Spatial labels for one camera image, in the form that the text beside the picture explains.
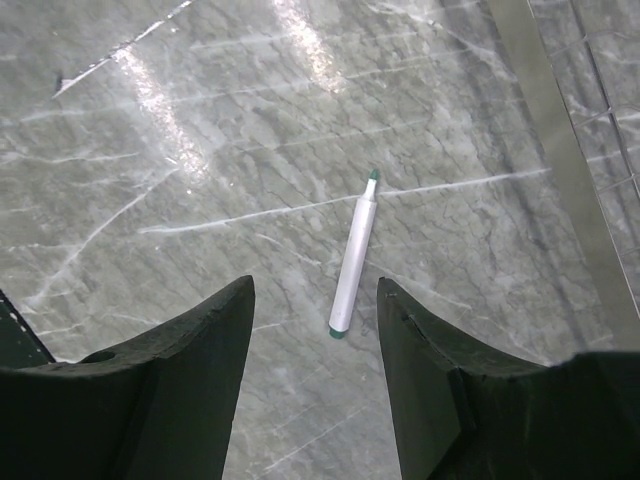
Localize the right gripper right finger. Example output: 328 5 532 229
377 278 639 479

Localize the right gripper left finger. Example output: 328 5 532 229
1 276 255 479

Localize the green marker pen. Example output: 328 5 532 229
329 169 380 339

